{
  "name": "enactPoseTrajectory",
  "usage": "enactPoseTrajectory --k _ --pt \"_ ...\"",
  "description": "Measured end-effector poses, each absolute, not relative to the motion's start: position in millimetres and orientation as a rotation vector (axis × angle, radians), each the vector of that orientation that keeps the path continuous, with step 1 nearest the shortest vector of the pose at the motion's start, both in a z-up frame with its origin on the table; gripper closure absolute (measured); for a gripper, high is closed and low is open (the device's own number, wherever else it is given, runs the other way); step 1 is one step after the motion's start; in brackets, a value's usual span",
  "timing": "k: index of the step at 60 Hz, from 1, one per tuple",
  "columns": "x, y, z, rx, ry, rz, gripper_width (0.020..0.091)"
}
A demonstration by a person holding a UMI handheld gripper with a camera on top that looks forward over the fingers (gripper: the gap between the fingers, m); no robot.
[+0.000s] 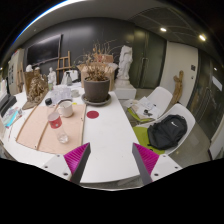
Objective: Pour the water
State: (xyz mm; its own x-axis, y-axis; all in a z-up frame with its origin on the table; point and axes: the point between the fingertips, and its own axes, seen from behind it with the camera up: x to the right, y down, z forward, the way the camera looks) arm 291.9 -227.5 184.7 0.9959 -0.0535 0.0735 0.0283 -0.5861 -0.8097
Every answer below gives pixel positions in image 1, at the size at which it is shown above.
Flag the grey plant saucer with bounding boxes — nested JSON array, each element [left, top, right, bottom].
[[80, 93, 113, 107]]

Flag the small white figurine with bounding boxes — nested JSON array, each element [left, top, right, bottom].
[[47, 67, 58, 86]]

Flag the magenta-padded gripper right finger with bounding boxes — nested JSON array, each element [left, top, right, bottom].
[[132, 142, 183, 186]]

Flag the brown wood carving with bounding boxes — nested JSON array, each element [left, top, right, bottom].
[[22, 68, 50, 111]]

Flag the black backpack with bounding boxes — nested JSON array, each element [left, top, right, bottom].
[[146, 114, 188, 151]]

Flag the cardboard box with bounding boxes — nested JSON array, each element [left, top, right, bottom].
[[77, 54, 116, 93]]

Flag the stack of papers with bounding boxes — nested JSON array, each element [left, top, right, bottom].
[[128, 96, 161, 121]]

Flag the wooden figure sculpture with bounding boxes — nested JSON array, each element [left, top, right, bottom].
[[170, 70, 185, 106]]

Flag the colourful flat package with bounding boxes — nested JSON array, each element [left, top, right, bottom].
[[1, 107, 23, 129]]

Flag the dried plant in grey pot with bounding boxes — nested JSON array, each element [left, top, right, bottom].
[[74, 39, 118, 104]]

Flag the tall white statue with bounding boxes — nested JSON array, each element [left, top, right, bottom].
[[114, 44, 134, 88]]

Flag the black wall screen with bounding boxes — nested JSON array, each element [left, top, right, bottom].
[[26, 33, 63, 67]]

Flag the black box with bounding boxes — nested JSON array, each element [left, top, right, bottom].
[[0, 93, 18, 118]]

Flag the green seat cushion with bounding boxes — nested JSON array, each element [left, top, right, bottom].
[[132, 125, 166, 156]]

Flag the small white bowl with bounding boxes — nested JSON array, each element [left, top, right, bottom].
[[70, 89, 81, 99]]

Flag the white pedestal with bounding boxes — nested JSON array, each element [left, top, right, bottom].
[[113, 83, 138, 101]]

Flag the beige plywood sheet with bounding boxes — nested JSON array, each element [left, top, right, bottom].
[[15, 103, 88, 155]]

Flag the wooden easel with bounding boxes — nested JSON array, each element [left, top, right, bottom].
[[55, 50, 73, 84]]

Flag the white mug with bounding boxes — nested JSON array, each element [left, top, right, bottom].
[[57, 100, 74, 118]]

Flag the white cabinet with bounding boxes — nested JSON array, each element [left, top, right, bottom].
[[7, 48, 26, 96]]

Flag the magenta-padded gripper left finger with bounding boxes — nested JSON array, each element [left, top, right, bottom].
[[42, 142, 92, 185]]

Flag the long ceiling light strip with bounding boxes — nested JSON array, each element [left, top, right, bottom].
[[13, 0, 88, 44]]

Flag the clear red-labelled drink bottle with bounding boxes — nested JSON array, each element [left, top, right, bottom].
[[44, 97, 70, 145]]

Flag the white chair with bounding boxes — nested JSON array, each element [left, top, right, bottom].
[[71, 69, 80, 83], [128, 86, 174, 124], [133, 103, 197, 156]]

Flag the flat round red coaster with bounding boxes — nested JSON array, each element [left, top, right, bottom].
[[86, 110, 100, 120]]

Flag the grey cone-shaped vessel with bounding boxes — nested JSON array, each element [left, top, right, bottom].
[[60, 71, 74, 86]]

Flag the printed paper sheets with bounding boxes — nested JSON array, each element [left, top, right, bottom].
[[49, 84, 73, 105]]

